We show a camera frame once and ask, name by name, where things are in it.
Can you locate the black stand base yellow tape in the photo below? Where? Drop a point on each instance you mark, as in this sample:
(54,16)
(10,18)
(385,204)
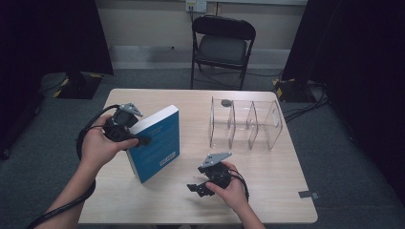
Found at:
(294,90)
(79,86)

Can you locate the white wall outlet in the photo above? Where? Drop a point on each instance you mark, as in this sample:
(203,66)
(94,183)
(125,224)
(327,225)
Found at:
(196,5)

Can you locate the blue paperback book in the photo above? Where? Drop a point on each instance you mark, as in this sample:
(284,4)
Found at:
(159,143)

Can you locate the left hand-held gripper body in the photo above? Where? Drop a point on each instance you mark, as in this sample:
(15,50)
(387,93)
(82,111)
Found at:
(122,125)

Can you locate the grey tape strip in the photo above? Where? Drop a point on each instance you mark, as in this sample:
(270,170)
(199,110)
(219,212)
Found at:
(308,194)

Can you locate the clear acrylic divider rack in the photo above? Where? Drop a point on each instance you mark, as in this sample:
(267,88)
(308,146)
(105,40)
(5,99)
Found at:
(245,125)

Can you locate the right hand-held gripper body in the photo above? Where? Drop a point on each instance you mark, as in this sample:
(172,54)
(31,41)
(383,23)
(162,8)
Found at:
(216,173)

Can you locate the person's left hand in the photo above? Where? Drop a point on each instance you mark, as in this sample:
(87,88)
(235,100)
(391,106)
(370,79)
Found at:
(97,148)

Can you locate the black folding chair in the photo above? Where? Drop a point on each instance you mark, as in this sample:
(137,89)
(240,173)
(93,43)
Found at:
(221,49)

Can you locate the small grey round disc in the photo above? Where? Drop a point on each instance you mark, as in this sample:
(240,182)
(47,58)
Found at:
(226,102)

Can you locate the person's right hand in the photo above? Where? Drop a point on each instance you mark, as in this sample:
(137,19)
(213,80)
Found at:
(230,192)

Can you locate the dark curtain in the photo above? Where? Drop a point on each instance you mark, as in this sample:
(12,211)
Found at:
(356,63)
(47,47)

